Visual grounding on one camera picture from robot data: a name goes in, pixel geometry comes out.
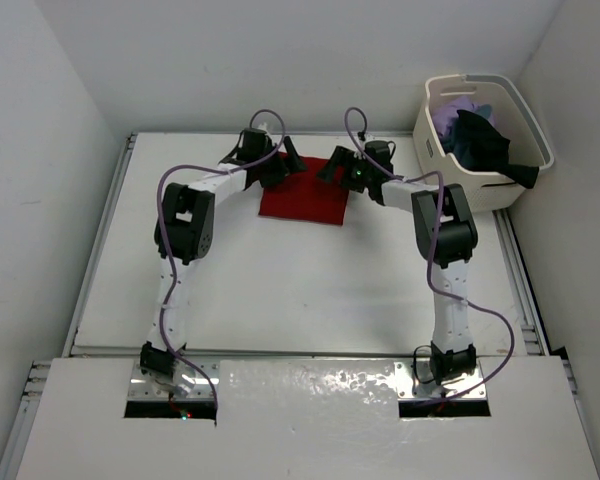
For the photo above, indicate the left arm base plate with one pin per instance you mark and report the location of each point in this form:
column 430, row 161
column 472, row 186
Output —
column 186, row 383

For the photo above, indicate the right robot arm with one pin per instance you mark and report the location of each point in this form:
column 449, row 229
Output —
column 445, row 234

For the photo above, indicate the purple t-shirt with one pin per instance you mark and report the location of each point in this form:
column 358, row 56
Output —
column 445, row 117

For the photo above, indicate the red t-shirt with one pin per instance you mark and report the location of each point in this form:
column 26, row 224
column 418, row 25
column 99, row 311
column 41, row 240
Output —
column 305, row 197

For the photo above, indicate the black t-shirt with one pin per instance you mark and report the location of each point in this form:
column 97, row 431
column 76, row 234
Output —
column 479, row 147

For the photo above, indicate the blue-grey t-shirt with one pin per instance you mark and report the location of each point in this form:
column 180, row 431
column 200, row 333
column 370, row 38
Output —
column 486, row 111

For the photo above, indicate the cream laundry basket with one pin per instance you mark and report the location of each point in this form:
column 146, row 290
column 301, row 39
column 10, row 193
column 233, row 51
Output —
column 485, row 191

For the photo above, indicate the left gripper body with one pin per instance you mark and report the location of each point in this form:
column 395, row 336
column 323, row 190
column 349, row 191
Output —
column 272, row 170

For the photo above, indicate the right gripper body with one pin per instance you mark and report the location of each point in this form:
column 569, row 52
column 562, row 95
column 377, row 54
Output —
column 361, row 174

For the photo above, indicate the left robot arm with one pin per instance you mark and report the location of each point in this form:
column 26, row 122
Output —
column 187, row 196

